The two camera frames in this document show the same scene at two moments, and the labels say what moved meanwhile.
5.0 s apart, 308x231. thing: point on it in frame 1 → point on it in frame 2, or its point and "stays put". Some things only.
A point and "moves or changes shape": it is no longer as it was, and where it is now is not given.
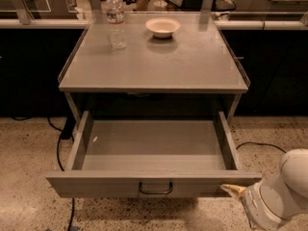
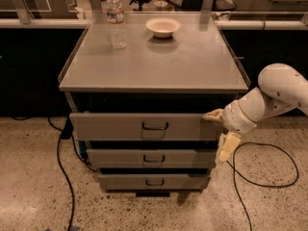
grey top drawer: [117, 154] moves or changes shape
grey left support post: [20, 4] stays put
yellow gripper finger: [236, 191] → [216, 115]
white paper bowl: [163, 27] stays put
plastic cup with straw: [160, 4] stays put
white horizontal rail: [258, 24] stays put
